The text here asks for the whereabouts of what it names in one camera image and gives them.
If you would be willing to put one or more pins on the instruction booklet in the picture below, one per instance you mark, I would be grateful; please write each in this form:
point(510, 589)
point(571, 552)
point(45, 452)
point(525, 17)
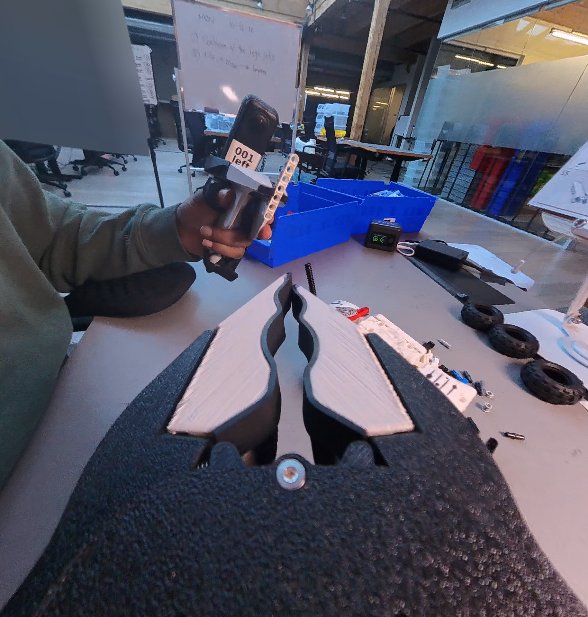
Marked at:
point(574, 188)

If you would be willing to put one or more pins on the black power adapter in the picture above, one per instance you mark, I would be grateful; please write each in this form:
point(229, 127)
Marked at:
point(440, 254)

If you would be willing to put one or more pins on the white brick-built truck model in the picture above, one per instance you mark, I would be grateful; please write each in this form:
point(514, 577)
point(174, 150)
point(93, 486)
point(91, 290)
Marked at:
point(400, 342)

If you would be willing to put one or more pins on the black desk mat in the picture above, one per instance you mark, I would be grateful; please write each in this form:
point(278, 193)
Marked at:
point(463, 282)

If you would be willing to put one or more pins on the black device green display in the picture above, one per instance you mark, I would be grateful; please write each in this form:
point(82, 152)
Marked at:
point(383, 234)

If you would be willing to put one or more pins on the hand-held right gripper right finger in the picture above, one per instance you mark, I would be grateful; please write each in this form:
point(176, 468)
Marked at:
point(357, 381)

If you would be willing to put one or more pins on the white beam with holes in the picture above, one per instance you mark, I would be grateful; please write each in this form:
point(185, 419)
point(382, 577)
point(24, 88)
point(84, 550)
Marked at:
point(279, 188)

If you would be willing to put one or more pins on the green sweatshirt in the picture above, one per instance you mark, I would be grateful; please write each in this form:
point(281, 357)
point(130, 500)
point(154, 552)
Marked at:
point(24, 318)

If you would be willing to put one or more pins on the grey desk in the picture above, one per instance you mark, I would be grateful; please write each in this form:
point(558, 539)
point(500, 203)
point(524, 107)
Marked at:
point(178, 318)

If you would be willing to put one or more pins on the loose small building parts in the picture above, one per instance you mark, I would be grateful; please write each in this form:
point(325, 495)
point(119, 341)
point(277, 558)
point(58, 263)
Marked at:
point(472, 386)

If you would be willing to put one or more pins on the person's left hand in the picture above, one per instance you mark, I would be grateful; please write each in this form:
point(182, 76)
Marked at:
point(195, 227)

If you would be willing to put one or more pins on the black knobby toy tyre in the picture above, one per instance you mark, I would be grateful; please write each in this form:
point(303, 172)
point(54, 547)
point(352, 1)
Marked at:
point(552, 381)
point(482, 316)
point(514, 340)

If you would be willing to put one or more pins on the white whiteboard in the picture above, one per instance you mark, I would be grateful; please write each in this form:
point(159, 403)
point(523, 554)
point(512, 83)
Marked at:
point(236, 58)

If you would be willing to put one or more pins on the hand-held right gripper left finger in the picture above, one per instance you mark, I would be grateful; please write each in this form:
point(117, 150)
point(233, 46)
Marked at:
point(221, 381)

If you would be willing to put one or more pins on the blue storage bin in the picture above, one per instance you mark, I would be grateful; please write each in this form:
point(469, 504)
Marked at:
point(303, 227)
point(390, 207)

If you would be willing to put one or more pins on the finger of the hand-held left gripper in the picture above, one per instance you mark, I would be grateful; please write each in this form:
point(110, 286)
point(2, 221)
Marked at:
point(244, 207)

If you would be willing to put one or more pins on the black office chair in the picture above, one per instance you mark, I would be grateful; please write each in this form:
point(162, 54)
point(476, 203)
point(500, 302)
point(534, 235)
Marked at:
point(82, 164)

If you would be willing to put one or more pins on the white flip chart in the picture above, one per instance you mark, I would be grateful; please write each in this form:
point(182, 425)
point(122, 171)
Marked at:
point(144, 77)

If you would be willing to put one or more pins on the white paper pad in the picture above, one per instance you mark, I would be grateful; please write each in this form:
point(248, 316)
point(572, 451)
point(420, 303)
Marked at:
point(501, 265)

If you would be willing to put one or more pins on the white book stand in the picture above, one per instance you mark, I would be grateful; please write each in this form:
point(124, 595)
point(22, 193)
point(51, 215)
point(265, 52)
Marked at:
point(564, 337)

